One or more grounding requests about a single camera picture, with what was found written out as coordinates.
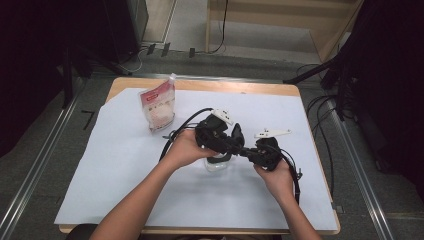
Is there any black floor cable bundle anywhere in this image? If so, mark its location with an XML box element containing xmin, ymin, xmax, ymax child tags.
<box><xmin>296</xmin><ymin>63</ymin><xmax>338</xmax><ymax>198</ymax></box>

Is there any hand-held gripper black cable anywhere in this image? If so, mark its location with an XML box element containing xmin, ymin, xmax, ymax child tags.
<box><xmin>279</xmin><ymin>148</ymin><xmax>304</xmax><ymax>206</ymax></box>
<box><xmin>159</xmin><ymin>107</ymin><xmax>214</xmax><ymax>163</ymax></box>

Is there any dark curtain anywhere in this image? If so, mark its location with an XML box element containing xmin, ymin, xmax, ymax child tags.
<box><xmin>0</xmin><ymin>0</ymin><xmax>71</xmax><ymax>158</ymax></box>
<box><xmin>336</xmin><ymin>0</ymin><xmax>424</xmax><ymax>201</ymax></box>

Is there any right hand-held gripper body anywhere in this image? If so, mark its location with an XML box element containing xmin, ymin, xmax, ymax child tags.
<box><xmin>253</xmin><ymin>128</ymin><xmax>293</xmax><ymax>172</ymax></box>

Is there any right hand-held gripper black cable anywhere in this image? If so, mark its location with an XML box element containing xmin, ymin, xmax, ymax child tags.
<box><xmin>279</xmin><ymin>148</ymin><xmax>304</xmax><ymax>206</ymax></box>

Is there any wooden table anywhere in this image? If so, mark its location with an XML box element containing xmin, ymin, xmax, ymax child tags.
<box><xmin>59</xmin><ymin>77</ymin><xmax>341</xmax><ymax>236</ymax></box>

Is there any light wooden shelf unit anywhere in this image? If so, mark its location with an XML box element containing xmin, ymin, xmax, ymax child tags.
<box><xmin>204</xmin><ymin>0</ymin><xmax>364</xmax><ymax>63</ymax></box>

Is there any person's left hand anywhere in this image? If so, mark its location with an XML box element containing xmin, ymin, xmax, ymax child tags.
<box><xmin>164</xmin><ymin>129</ymin><xmax>218</xmax><ymax>170</ymax></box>

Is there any white table sheet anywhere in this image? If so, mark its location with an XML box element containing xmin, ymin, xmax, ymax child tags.
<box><xmin>54</xmin><ymin>87</ymin><xmax>338</xmax><ymax>232</ymax></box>

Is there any black slanted stand leg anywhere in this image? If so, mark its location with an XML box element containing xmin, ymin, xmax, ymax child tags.
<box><xmin>283</xmin><ymin>54</ymin><xmax>341</xmax><ymax>85</ymax></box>

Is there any dark cabinet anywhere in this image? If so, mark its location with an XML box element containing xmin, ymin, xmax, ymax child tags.
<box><xmin>99</xmin><ymin>0</ymin><xmax>149</xmax><ymax>63</ymax></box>

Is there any left hand-held gripper black cable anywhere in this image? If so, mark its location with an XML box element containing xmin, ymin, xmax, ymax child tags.
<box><xmin>159</xmin><ymin>107</ymin><xmax>214</xmax><ymax>163</ymax></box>

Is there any person's right hand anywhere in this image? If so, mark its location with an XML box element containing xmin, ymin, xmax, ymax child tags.
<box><xmin>253</xmin><ymin>159</ymin><xmax>297</xmax><ymax>205</ymax></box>

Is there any red and clear refill pouch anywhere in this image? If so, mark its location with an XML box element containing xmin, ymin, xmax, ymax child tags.
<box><xmin>138</xmin><ymin>73</ymin><xmax>178</xmax><ymax>134</ymax></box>

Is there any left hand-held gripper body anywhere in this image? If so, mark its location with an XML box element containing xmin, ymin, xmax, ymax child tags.
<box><xmin>194</xmin><ymin>108</ymin><xmax>235</xmax><ymax>152</ymax></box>

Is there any black hanging cable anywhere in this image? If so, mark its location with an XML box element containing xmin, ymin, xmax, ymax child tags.
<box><xmin>208</xmin><ymin>0</ymin><xmax>229</xmax><ymax>55</ymax></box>

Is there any metal floor rail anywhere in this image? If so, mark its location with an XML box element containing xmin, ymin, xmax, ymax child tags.
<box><xmin>0</xmin><ymin>96</ymin><xmax>79</xmax><ymax>240</ymax></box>
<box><xmin>324</xmin><ymin>99</ymin><xmax>396</xmax><ymax>240</ymax></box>

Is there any white floor cable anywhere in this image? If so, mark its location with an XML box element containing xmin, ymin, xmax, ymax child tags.
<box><xmin>118</xmin><ymin>48</ymin><xmax>148</xmax><ymax>74</ymax></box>

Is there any black jar lid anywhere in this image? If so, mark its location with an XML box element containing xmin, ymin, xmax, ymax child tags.
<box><xmin>230</xmin><ymin>122</ymin><xmax>246</xmax><ymax>149</ymax></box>

